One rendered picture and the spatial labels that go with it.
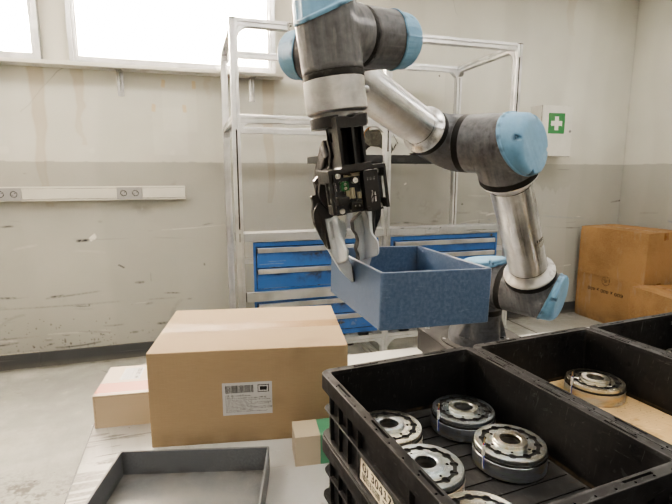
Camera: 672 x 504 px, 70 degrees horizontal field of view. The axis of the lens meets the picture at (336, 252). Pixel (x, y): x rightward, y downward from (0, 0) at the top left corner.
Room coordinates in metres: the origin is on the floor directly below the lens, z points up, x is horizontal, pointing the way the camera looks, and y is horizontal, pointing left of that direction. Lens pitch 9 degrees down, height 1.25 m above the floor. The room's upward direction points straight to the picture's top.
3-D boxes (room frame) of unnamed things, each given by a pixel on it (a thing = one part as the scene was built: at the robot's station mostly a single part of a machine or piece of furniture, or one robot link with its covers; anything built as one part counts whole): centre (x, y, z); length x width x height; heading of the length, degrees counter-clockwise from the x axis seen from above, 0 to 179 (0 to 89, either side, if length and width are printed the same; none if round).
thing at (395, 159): (3.03, -0.46, 1.32); 1.20 x 0.45 x 0.06; 107
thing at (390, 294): (0.66, -0.09, 1.10); 0.20 x 0.15 x 0.07; 18
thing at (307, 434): (0.88, -0.04, 0.73); 0.24 x 0.06 x 0.06; 101
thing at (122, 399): (1.05, 0.48, 0.74); 0.16 x 0.12 x 0.07; 12
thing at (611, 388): (0.85, -0.49, 0.86); 0.10 x 0.10 x 0.01
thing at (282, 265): (2.62, 0.10, 0.60); 0.72 x 0.03 x 0.56; 107
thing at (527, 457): (0.64, -0.25, 0.86); 0.10 x 0.10 x 0.01
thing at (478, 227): (2.77, -0.28, 0.91); 1.70 x 0.10 x 0.05; 107
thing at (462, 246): (2.86, -0.67, 0.60); 0.72 x 0.03 x 0.56; 107
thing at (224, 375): (1.06, 0.19, 0.80); 0.40 x 0.30 x 0.20; 97
